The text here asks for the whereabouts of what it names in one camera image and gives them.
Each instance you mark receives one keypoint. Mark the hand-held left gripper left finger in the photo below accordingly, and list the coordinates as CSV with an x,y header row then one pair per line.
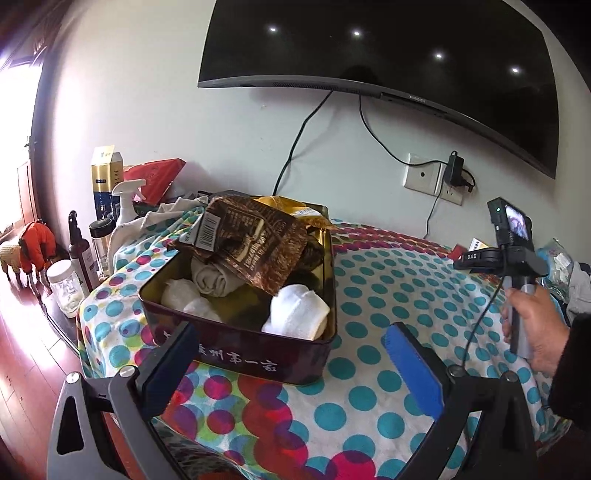
x,y
173,364

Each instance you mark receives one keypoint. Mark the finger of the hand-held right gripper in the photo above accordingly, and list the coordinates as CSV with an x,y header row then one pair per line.
x,y
464,262

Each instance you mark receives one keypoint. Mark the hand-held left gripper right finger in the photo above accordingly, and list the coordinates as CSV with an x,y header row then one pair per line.
x,y
413,369

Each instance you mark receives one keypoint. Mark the dark red tin box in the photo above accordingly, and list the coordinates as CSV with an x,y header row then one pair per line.
x,y
240,355

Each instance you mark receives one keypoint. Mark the beige sock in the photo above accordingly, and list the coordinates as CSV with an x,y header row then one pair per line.
x,y
212,279

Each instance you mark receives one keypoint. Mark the white sock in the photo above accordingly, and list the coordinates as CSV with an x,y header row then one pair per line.
x,y
295,307

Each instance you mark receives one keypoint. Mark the brown foil packet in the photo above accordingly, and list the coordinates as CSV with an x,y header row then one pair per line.
x,y
258,249

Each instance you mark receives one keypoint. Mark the person's right forearm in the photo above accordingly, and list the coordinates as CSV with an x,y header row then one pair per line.
x,y
575,369

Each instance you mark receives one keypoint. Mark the person's right hand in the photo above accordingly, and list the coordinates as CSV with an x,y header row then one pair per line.
x,y
542,323

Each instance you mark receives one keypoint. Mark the small yellow box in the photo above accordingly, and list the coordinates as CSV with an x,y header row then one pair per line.
x,y
478,243

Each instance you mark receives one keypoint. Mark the black power adapter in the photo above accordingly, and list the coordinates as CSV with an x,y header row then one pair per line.
x,y
455,168

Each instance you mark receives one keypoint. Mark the grey cloth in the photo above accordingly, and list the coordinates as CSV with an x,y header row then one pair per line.
x,y
579,288

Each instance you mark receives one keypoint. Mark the clear glass jar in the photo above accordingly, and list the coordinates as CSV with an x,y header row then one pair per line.
x,y
67,288

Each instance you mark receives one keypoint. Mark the dark tall bottle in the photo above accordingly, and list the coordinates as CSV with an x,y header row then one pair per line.
x,y
82,263

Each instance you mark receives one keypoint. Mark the clear tumbler with black lid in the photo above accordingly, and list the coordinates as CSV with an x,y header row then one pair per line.
x,y
100,244

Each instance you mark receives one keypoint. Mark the white spray bottle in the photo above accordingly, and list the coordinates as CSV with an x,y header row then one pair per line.
x,y
125,207

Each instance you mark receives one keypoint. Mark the dog in orange coat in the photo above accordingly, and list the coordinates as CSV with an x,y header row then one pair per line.
x,y
39,244

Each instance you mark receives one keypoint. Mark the red plastic bag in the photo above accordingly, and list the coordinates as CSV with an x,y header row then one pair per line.
x,y
157,177

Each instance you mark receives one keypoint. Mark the beige dog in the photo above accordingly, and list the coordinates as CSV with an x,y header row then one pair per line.
x,y
9,259

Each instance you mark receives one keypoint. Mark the blue and gold carton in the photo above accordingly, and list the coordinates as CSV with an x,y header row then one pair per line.
x,y
104,180

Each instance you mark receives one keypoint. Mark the wooden cabinet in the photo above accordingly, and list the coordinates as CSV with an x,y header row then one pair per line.
x,y
28,189

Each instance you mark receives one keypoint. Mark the white wall socket plate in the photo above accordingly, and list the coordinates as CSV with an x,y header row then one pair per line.
x,y
422,175

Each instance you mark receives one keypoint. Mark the black wall television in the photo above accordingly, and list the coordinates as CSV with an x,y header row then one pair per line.
x,y
369,46

